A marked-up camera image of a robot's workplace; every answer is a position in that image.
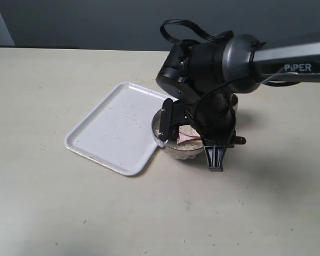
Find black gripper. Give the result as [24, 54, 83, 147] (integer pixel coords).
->
[185, 92, 246, 172]

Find dark red wooden spoon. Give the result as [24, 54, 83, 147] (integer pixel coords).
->
[177, 132, 201, 145]

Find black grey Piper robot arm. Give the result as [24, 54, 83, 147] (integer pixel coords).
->
[156, 31, 320, 171]

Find steel bowl of rice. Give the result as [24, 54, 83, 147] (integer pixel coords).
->
[151, 110, 203, 160]

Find small steel cup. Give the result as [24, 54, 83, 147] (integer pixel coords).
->
[230, 94, 238, 115]

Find white rectangular plastic tray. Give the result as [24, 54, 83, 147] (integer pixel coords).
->
[64, 82, 169, 177]

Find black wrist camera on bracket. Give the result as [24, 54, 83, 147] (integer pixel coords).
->
[158, 98, 188, 145]

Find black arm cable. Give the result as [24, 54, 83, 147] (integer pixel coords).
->
[159, 19, 234, 46]

